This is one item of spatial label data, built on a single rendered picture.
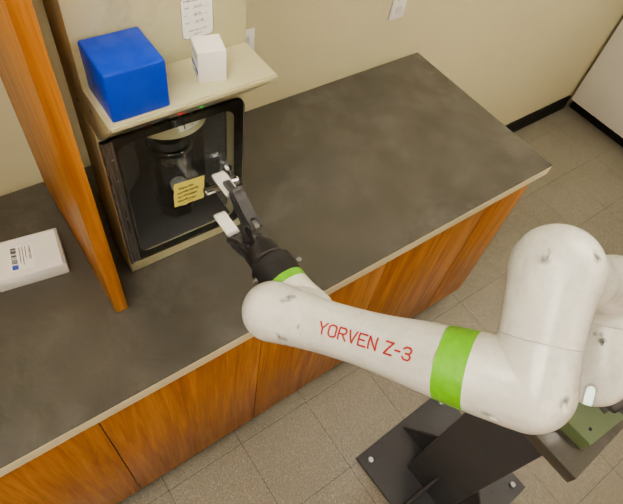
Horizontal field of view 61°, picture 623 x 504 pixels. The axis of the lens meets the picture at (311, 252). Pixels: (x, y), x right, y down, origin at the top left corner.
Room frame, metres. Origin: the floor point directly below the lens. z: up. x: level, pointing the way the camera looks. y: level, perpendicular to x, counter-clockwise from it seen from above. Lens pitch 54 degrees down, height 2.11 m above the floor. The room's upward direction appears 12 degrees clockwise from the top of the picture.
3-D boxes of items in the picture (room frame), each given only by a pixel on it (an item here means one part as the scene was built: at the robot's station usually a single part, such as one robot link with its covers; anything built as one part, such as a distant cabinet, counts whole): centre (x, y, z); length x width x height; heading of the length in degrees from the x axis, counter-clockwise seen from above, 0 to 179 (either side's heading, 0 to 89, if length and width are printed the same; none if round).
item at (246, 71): (0.75, 0.28, 1.46); 0.32 x 0.11 x 0.10; 135
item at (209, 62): (0.78, 0.25, 1.54); 0.05 x 0.05 x 0.06; 30
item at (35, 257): (0.64, 0.68, 0.96); 0.16 x 0.12 x 0.04; 126
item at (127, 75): (0.68, 0.35, 1.56); 0.10 x 0.10 x 0.09; 45
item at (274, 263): (0.60, 0.06, 1.20); 0.12 x 0.06 x 0.09; 135
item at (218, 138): (0.78, 0.32, 1.19); 0.30 x 0.01 x 0.40; 134
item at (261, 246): (0.65, 0.11, 1.20); 0.09 x 0.07 x 0.08; 45
